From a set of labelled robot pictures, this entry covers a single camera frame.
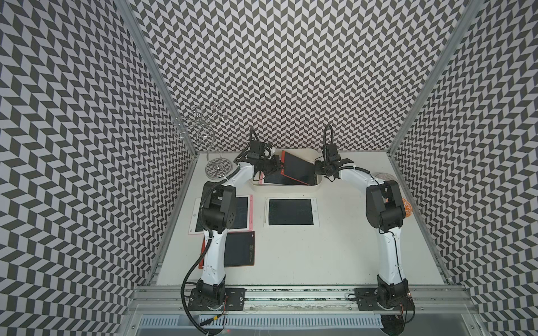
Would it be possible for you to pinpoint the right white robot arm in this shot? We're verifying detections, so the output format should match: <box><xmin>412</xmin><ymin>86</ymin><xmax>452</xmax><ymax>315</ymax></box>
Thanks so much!
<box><xmin>315</xmin><ymin>144</ymin><xmax>410</xmax><ymax>310</ymax></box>

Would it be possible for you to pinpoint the aluminium front rail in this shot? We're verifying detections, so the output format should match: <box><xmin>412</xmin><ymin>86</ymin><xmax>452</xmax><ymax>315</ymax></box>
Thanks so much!
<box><xmin>126</xmin><ymin>285</ymin><xmax>478</xmax><ymax>314</ymax></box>

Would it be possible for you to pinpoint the orange patterned bowl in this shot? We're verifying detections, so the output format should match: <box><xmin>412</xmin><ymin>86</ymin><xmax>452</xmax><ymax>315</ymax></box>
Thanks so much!
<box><xmin>402</xmin><ymin>198</ymin><xmax>413</xmax><ymax>218</ymax></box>

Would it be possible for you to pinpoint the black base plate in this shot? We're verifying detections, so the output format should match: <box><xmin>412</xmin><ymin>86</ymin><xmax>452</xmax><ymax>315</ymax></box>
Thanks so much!
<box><xmin>187</xmin><ymin>287</ymin><xmax>246</xmax><ymax>311</ymax></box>
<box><xmin>353</xmin><ymin>288</ymin><xmax>416</xmax><ymax>312</ymax></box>

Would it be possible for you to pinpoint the pink edged writing tablet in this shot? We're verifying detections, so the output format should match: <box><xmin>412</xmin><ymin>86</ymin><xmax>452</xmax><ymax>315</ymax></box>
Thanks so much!
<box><xmin>188</xmin><ymin>195</ymin><xmax>254</xmax><ymax>235</ymax></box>

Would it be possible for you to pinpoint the clear glass bowl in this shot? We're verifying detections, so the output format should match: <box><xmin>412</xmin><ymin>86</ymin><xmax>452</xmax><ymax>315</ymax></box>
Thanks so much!
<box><xmin>374</xmin><ymin>172</ymin><xmax>397</xmax><ymax>181</ymax></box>

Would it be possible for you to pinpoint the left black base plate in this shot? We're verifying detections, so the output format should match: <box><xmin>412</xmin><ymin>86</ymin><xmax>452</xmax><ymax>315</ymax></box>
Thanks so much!
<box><xmin>187</xmin><ymin>287</ymin><xmax>246</xmax><ymax>311</ymax></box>

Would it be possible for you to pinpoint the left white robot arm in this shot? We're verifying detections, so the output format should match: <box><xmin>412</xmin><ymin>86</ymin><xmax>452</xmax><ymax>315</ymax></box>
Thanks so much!
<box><xmin>196</xmin><ymin>140</ymin><xmax>282</xmax><ymax>307</ymax></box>

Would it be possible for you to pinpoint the red framed writing tablet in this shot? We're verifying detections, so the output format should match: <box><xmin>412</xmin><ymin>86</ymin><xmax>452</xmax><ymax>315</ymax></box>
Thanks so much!
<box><xmin>224</xmin><ymin>231</ymin><xmax>256</xmax><ymax>267</ymax></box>

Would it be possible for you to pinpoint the white framed writing tablet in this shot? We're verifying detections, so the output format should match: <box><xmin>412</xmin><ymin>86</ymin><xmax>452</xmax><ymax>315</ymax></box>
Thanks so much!
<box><xmin>263</xmin><ymin>197</ymin><xmax>320</xmax><ymax>228</ymax></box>

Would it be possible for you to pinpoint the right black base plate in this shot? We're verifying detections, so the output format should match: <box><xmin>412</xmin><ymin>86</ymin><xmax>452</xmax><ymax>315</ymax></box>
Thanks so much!
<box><xmin>353</xmin><ymin>288</ymin><xmax>416</xmax><ymax>312</ymax></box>

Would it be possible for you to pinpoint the black corrugated cable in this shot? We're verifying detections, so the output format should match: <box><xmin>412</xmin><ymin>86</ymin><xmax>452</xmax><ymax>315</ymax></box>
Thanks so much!
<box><xmin>179</xmin><ymin>234</ymin><xmax>219</xmax><ymax>336</ymax></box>

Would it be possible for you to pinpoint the cream storage box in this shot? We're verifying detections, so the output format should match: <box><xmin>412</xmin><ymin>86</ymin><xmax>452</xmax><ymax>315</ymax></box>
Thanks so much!
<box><xmin>249</xmin><ymin>148</ymin><xmax>322</xmax><ymax>190</ymax></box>

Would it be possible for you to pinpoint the silver wire stand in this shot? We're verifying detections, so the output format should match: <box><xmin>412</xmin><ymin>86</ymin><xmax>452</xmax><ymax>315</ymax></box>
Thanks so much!
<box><xmin>172</xmin><ymin>104</ymin><xmax>232</xmax><ymax>181</ymax></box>

